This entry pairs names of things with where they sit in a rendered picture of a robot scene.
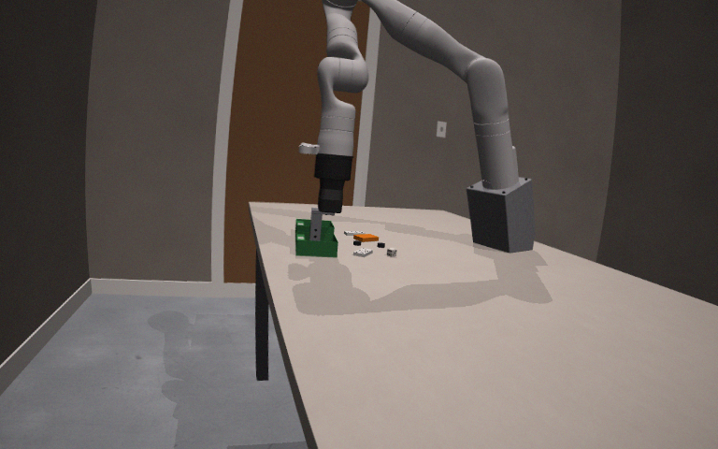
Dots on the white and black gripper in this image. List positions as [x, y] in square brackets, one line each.
[333, 166]

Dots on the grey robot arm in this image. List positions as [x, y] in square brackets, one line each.
[485, 79]

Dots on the green bin rack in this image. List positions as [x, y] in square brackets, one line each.
[327, 247]

